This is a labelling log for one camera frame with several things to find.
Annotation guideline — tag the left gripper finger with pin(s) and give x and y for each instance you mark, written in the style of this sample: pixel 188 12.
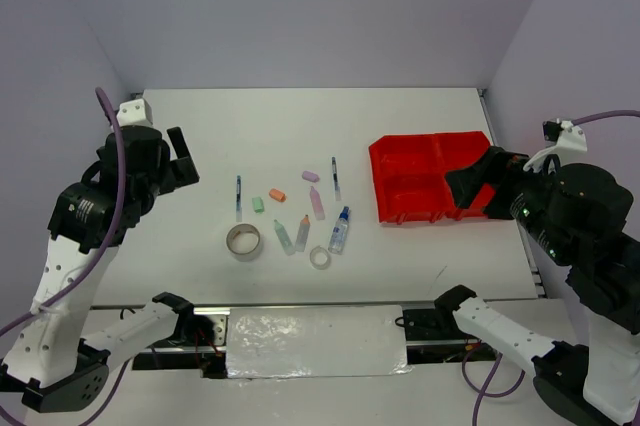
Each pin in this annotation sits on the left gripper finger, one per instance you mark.
pixel 178 143
pixel 183 173

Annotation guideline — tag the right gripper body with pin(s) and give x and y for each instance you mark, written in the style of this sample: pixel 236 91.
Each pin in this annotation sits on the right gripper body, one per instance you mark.
pixel 508 194

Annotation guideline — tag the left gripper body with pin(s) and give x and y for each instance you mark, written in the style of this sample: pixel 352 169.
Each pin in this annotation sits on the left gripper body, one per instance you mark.
pixel 158 182

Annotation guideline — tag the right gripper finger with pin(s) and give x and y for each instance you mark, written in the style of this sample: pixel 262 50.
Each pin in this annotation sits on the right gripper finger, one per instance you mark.
pixel 471 195
pixel 493 168

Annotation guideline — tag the green highlighter cap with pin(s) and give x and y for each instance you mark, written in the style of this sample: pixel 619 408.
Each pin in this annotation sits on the green highlighter cap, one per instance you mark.
pixel 258 205

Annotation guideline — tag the orange highlighter cap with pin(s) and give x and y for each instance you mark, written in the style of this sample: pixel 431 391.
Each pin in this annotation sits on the orange highlighter cap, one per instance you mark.
pixel 277 195

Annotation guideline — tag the green highlighter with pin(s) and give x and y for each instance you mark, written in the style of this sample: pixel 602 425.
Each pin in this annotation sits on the green highlighter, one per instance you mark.
pixel 284 238

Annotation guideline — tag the orange highlighter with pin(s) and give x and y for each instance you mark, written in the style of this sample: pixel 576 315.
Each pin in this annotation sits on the orange highlighter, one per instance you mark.
pixel 302 235

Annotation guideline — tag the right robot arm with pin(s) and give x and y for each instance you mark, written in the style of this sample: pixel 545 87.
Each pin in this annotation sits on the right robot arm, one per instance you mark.
pixel 576 213

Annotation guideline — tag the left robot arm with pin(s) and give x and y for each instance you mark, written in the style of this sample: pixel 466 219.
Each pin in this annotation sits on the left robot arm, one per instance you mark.
pixel 53 365

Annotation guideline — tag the left blue pen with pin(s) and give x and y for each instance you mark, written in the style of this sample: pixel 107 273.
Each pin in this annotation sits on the left blue pen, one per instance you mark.
pixel 238 199

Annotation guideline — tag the blue pen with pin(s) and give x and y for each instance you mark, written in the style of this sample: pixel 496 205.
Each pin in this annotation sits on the blue pen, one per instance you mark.
pixel 238 199
pixel 337 191

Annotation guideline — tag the red compartment tray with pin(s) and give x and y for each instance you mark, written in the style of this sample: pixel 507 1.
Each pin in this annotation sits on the red compartment tray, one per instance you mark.
pixel 408 173

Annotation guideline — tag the large tape roll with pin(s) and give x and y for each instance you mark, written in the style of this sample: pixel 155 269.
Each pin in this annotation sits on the large tape roll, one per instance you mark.
pixel 244 242

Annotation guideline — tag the purple highlighter cap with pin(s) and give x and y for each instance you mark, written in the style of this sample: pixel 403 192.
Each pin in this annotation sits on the purple highlighter cap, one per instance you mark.
pixel 310 176

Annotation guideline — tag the right blue pen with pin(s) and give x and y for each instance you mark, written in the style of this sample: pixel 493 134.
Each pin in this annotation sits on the right blue pen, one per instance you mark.
pixel 337 191

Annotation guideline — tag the pink highlighter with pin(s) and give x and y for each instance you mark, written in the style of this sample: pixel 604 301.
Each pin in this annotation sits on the pink highlighter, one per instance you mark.
pixel 316 203

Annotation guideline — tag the blue spray bottle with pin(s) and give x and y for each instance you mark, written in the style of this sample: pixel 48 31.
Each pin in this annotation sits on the blue spray bottle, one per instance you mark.
pixel 339 232

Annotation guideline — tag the small clear tape roll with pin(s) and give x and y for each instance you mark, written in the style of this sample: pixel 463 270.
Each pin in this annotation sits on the small clear tape roll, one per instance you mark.
pixel 320 258

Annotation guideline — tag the white foil panel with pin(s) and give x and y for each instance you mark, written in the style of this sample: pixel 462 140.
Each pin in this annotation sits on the white foil panel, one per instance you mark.
pixel 310 342

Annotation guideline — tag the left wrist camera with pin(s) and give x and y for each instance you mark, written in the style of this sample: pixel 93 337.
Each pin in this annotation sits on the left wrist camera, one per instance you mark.
pixel 135 112

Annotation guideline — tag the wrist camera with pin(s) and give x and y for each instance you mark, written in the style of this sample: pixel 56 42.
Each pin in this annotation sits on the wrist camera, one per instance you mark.
pixel 135 112
pixel 565 144

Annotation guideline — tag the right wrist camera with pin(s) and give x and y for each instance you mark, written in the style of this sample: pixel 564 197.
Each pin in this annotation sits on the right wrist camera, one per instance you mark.
pixel 565 144

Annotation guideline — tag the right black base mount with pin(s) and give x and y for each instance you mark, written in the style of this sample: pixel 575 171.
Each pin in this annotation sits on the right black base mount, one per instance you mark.
pixel 432 338

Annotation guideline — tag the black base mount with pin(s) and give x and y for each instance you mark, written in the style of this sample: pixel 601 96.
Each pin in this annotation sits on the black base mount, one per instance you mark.
pixel 199 333
pixel 432 338

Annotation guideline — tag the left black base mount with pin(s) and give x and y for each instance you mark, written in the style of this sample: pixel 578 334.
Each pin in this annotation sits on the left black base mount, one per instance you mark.
pixel 199 333

